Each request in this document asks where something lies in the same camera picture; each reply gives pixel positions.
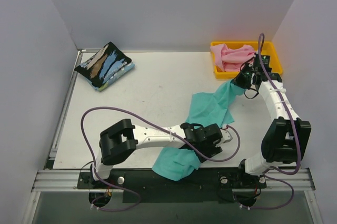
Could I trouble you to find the teal t shirt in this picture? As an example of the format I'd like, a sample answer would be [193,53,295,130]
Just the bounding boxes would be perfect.
[152,81,244,181]

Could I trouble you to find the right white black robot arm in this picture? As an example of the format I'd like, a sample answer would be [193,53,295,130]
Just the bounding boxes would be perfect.
[231,62,311,187]

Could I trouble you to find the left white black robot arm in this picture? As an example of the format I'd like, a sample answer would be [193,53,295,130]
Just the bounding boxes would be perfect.
[89,119,225,188]

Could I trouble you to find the pink t shirt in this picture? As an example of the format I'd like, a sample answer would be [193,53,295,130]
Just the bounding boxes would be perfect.
[210,44,255,72]

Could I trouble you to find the yellow plastic tray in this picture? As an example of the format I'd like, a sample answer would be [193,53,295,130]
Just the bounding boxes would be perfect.
[210,41,283,79]

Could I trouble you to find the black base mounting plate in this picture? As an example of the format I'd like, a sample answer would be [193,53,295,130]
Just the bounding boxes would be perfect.
[77,168,266,205]

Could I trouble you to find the folded black printed t shirt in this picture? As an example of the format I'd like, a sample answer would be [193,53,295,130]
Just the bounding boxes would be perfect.
[75,42,132,87]

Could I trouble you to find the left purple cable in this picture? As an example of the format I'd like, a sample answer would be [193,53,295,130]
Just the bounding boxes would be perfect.
[80,106,241,211]

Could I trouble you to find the aluminium front rail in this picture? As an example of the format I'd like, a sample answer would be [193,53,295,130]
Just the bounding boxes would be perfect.
[32,169,315,192]

